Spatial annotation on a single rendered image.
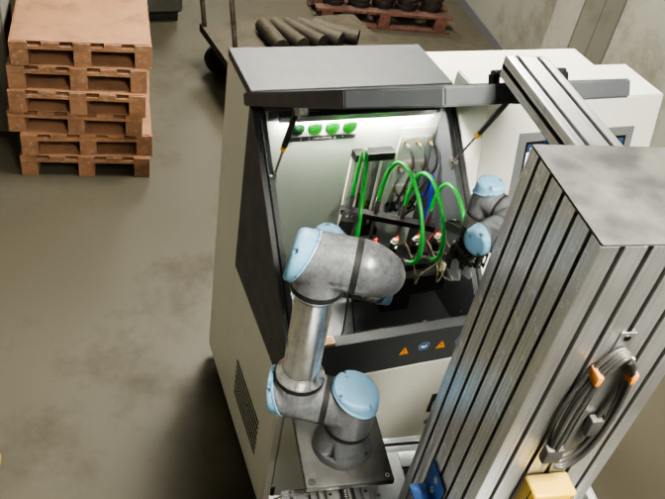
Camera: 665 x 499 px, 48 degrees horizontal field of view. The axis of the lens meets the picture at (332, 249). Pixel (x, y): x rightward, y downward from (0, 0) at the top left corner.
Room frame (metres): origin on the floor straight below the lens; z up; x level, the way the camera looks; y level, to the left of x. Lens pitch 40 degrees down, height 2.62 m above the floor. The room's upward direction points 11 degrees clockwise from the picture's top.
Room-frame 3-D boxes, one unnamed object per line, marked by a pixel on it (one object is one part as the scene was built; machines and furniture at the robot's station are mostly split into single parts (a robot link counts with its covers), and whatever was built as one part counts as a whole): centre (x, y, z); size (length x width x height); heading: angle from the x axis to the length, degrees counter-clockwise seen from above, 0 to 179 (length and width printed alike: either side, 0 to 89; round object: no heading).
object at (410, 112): (2.11, 0.00, 1.43); 0.54 x 0.03 x 0.02; 117
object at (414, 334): (1.67, -0.23, 0.87); 0.62 x 0.04 x 0.16; 117
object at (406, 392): (1.65, -0.24, 0.44); 0.65 x 0.02 x 0.68; 117
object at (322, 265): (1.15, 0.01, 1.41); 0.15 x 0.12 x 0.55; 89
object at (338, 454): (1.15, -0.12, 1.09); 0.15 x 0.15 x 0.10
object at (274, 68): (2.45, -0.22, 0.75); 1.40 x 0.28 x 1.50; 117
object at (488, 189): (1.65, -0.37, 1.52); 0.09 x 0.08 x 0.11; 51
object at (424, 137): (2.22, -0.22, 1.20); 0.13 x 0.03 x 0.31; 117
